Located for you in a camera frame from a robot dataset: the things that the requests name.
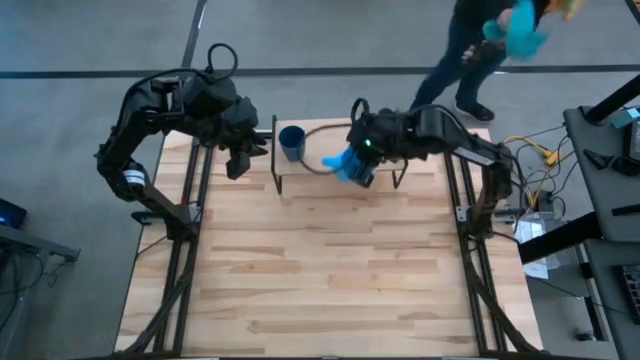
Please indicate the wooden shelf with black legs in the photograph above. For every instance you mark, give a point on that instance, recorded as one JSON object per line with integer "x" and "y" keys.
{"x": 325, "y": 150}

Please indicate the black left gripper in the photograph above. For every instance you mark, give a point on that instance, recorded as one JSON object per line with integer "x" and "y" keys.
{"x": 240, "y": 125}

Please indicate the clear plastic paper bag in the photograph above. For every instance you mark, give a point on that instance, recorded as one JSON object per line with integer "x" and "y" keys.
{"x": 532, "y": 240}

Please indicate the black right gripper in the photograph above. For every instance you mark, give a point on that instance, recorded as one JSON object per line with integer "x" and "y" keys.
{"x": 375, "y": 137}

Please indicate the black diagonal pole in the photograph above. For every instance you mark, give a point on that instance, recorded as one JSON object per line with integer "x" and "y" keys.
{"x": 615, "y": 100}

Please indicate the black device with blue light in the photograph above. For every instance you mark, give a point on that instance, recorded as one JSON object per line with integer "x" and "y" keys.
{"x": 11, "y": 214}

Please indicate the grey desk with keyboard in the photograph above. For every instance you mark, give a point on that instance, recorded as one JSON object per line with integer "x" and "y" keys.
{"x": 612, "y": 300}

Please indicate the grey side desk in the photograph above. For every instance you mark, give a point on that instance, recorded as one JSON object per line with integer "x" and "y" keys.
{"x": 605, "y": 195}

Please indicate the black keyboard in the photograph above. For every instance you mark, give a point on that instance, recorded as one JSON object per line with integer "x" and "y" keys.
{"x": 632, "y": 292}

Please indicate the black desk beam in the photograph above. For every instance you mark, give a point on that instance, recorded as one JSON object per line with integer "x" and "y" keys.
{"x": 555, "y": 240}

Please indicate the bright blue cloth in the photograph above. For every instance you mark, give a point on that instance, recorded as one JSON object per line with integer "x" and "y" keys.
{"x": 520, "y": 32}

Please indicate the walking person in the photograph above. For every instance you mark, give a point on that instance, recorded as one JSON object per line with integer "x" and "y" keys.
{"x": 460, "y": 60}

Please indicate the black tool on desk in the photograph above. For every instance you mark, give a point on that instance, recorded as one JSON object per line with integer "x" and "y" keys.
{"x": 607, "y": 160}

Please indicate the teal small box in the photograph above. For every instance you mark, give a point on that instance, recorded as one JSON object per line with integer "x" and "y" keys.
{"x": 625, "y": 117}

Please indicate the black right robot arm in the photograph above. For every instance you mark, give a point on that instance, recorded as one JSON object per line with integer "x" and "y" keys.
{"x": 450, "y": 135}

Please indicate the black aluminium frame rail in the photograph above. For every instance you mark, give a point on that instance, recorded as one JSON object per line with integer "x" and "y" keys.
{"x": 482, "y": 295}
{"x": 175, "y": 280}

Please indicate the grey narrow table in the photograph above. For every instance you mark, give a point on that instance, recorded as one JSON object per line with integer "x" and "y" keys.
{"x": 35, "y": 244}

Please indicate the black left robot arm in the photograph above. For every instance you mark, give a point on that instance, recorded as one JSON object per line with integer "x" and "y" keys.
{"x": 150, "y": 105}

